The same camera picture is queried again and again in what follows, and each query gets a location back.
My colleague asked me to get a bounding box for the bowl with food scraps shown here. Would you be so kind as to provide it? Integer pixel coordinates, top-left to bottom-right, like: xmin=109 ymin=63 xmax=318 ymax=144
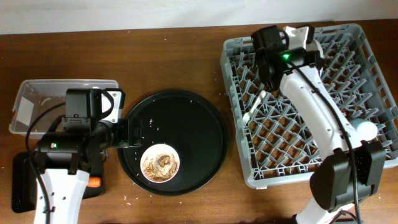
xmin=140 ymin=144 xmax=180 ymax=184

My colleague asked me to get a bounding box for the orange carrot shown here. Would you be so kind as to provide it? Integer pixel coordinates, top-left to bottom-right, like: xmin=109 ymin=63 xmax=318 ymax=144
xmin=87 ymin=177 xmax=102 ymax=188

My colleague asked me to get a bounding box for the blue cup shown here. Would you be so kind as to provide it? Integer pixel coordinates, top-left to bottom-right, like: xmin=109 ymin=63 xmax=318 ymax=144
xmin=350 ymin=118 xmax=377 ymax=141

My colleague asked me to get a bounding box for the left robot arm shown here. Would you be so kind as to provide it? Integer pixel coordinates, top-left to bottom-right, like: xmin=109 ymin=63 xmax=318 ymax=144
xmin=28 ymin=88 xmax=142 ymax=223

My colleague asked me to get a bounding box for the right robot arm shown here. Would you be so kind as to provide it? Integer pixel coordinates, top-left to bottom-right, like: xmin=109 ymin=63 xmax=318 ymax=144
xmin=251 ymin=25 xmax=386 ymax=223

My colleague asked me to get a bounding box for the grey dishwasher rack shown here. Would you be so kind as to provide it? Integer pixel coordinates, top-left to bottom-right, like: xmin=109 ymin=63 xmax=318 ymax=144
xmin=220 ymin=24 xmax=397 ymax=190

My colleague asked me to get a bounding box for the round black tray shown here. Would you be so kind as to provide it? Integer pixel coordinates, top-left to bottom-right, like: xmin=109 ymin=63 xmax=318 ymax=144
xmin=118 ymin=90 xmax=228 ymax=196

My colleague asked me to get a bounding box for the clear plastic bin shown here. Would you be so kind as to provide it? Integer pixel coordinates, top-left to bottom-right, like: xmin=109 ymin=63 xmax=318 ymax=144
xmin=9 ymin=79 xmax=124 ymax=136

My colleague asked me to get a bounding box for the black rectangular tray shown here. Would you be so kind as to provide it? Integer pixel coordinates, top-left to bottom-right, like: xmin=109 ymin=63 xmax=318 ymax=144
xmin=11 ymin=152 xmax=105 ymax=213

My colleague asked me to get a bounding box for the white plastic spoon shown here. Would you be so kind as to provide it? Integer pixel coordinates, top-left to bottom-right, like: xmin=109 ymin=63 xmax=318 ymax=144
xmin=243 ymin=90 xmax=267 ymax=126

